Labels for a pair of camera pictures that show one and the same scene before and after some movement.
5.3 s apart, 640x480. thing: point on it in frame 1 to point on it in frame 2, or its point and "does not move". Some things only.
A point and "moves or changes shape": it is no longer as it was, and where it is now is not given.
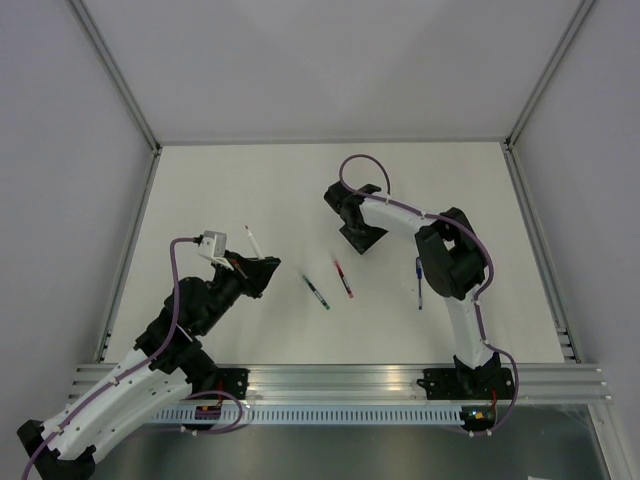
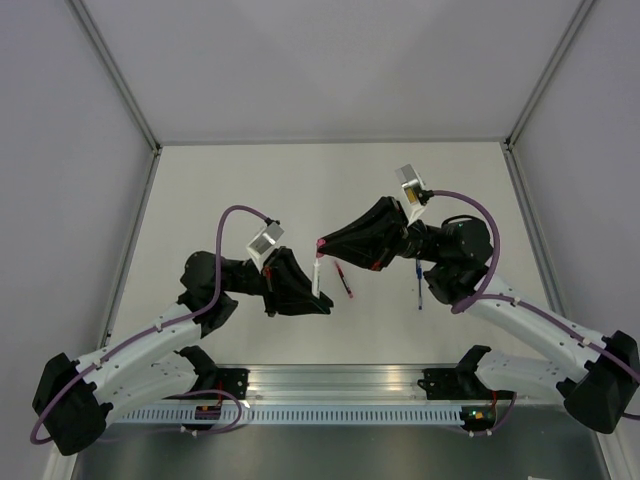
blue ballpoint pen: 419,271 does not move
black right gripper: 364,243 to 373,239
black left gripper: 254,274 to 288,288
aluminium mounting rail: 391,383 does not move
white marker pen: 255,245 moves or changes shape
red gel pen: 343,278 does not move
